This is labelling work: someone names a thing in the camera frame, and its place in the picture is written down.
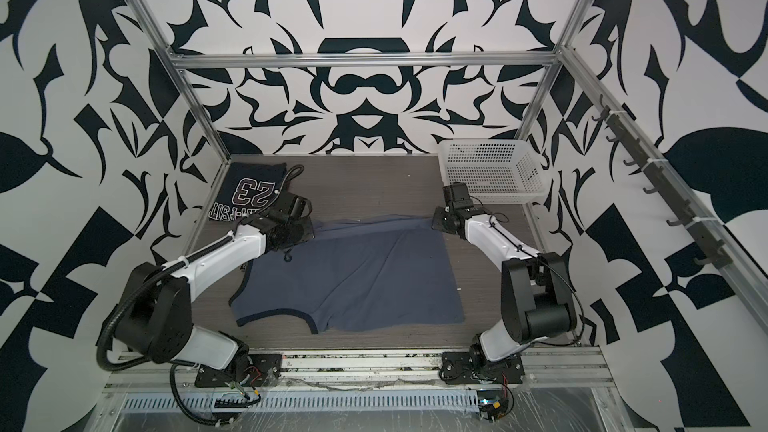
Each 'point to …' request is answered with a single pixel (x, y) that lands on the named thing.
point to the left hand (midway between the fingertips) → (308, 224)
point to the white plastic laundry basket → (495, 170)
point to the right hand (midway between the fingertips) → (445, 216)
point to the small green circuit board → (492, 404)
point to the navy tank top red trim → (249, 187)
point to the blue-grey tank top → (358, 272)
